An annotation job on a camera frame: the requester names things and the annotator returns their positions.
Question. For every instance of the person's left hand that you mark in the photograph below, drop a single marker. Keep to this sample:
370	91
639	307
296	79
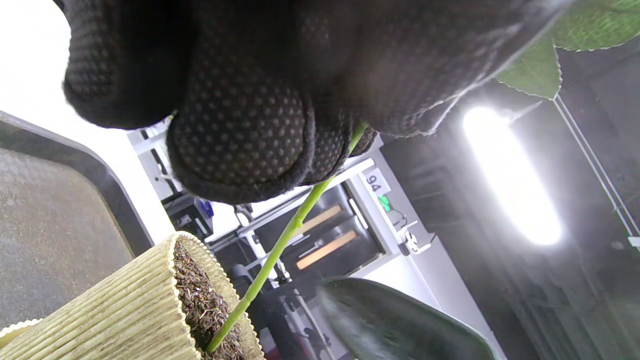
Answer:
275	90

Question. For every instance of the red artificial rose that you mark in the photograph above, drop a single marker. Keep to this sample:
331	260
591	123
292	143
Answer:
272	255

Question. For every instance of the brown potting mix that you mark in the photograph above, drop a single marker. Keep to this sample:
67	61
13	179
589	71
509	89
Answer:
200	300

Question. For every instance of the green plastic garden scoop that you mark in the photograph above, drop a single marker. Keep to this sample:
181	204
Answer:
400	325

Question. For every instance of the black monitor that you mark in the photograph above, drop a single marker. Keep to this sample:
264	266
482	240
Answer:
280	325

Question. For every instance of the long ceiling light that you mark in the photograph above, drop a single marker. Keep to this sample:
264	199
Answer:
510	175

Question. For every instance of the dark brown plastic tray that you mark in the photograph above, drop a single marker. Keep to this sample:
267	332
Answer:
55	235

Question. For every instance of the gold ribbed flower pot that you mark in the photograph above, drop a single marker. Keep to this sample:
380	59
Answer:
110	310

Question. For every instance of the white rig frame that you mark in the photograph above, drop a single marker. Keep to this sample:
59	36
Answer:
435	280

